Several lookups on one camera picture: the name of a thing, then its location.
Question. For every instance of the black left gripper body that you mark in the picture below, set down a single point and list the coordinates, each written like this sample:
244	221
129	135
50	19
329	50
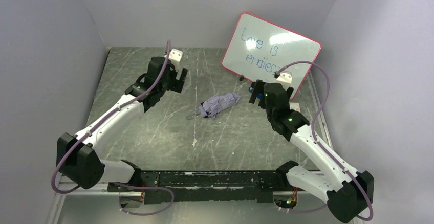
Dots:
177	78

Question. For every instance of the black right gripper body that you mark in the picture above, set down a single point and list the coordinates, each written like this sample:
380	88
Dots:
259	91

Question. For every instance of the lilac folding umbrella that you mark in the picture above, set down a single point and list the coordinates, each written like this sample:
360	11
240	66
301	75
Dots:
214	105

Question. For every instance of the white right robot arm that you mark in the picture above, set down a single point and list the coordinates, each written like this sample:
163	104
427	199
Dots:
346	191

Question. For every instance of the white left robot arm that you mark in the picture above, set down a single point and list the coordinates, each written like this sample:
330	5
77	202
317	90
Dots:
78	154

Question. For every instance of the blue black stapler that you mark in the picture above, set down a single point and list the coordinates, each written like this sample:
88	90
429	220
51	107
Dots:
258	96

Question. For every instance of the white staples box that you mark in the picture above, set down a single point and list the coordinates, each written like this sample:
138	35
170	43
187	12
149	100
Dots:
295	106

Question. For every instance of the red framed whiteboard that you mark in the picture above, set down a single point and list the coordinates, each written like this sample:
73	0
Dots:
259	48

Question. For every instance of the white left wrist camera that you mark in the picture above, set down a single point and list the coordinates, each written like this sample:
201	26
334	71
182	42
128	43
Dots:
175	56

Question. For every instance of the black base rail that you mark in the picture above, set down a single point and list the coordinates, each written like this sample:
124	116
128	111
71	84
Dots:
197	186

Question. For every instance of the aluminium frame rail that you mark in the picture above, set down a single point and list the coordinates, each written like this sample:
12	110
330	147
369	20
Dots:
343	189

